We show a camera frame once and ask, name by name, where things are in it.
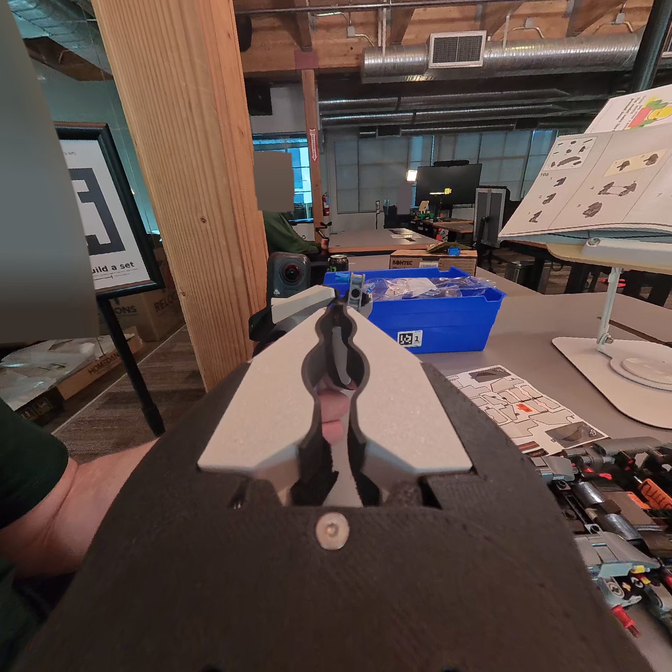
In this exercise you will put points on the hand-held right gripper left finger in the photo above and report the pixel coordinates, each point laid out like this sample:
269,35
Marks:
257,420

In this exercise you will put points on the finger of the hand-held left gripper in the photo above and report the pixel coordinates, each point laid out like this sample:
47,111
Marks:
365,305
302,304

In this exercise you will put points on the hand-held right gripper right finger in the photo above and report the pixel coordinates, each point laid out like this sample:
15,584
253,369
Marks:
414,420

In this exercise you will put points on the blue bin with square tag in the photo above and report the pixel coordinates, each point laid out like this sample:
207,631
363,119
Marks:
435,320

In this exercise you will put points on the grey lego car model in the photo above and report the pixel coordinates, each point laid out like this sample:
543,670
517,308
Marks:
619,504

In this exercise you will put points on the instruction booklet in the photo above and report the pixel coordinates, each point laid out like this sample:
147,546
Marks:
588,178

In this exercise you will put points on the person's left forearm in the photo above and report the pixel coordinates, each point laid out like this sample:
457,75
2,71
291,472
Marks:
78,504

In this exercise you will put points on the person's left hand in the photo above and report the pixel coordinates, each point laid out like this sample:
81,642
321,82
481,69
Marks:
333,414

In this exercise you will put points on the black drink can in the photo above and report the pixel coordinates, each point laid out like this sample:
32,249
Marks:
338,263

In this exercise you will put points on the long grey background desk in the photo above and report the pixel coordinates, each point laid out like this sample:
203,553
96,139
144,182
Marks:
378,240

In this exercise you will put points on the clear bag with white strip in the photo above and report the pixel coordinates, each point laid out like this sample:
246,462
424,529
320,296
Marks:
430,287

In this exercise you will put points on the red fire extinguisher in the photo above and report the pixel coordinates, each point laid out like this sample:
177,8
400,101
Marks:
325,204

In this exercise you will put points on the white sticker sheet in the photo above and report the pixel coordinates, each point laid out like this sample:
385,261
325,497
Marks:
525,409

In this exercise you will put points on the cardboard moving box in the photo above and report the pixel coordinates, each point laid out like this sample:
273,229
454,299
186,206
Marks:
157,309

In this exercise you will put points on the dark monitor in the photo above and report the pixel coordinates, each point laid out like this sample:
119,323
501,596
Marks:
446,183

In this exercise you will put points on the grey metal cabinet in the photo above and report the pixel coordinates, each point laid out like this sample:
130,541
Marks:
491,215

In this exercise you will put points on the framed tag poster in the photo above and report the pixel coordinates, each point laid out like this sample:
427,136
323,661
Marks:
110,210

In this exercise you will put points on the flat cardboard box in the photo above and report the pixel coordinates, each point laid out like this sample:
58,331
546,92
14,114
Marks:
68,372

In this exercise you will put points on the white book stand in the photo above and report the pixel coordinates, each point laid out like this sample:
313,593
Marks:
619,362

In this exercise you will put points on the white air vent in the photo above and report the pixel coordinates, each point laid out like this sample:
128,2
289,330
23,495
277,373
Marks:
456,49

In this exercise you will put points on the slim wooden post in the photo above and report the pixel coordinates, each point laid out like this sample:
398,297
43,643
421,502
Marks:
312,147

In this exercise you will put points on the thick wooden post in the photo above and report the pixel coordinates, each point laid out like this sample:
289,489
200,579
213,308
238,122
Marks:
183,157

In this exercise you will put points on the black wall speaker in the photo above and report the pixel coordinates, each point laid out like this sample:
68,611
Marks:
258,101

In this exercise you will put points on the silver ventilation duct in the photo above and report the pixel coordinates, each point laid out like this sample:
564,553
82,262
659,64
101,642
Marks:
551,55

